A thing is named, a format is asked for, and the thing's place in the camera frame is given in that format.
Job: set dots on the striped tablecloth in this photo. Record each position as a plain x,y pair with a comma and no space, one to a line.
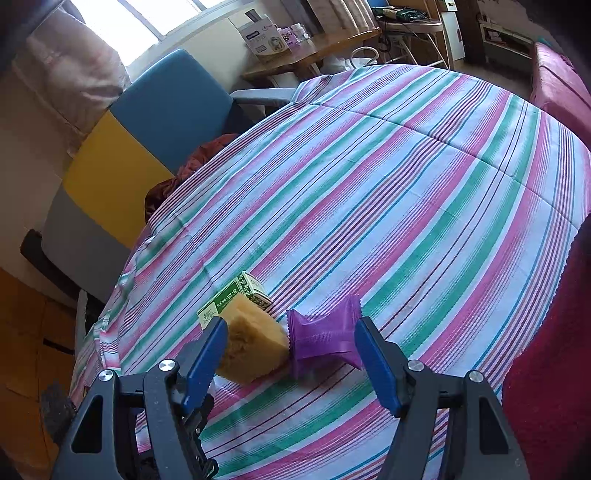
369,184

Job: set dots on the white printed carton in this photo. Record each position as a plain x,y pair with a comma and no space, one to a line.
263,41

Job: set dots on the wooden desk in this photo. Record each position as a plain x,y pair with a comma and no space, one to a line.
314,50

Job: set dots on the green patterned box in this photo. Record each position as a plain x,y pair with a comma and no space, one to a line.
221,302

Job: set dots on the large yellow sponge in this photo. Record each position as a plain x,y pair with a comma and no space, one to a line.
251,346

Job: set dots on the dark red cloth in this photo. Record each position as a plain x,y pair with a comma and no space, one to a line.
203,159

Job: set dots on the white folding chair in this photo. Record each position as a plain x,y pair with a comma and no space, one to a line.
415,27

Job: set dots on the purple snack packet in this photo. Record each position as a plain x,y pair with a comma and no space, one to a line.
323,337

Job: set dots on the red blanket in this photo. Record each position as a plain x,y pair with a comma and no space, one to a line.
554,369

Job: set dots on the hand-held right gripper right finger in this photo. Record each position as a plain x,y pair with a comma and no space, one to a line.
378,369

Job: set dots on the dark grey cloth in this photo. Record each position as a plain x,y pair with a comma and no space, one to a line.
57,410

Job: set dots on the blue yellow grey armchair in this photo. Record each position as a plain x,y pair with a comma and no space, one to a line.
138,138

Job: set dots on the pale curtain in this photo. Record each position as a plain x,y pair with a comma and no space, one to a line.
69,83

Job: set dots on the small purple box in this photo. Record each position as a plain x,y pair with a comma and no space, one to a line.
288,37

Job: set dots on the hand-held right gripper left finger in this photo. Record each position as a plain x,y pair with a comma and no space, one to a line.
203,364

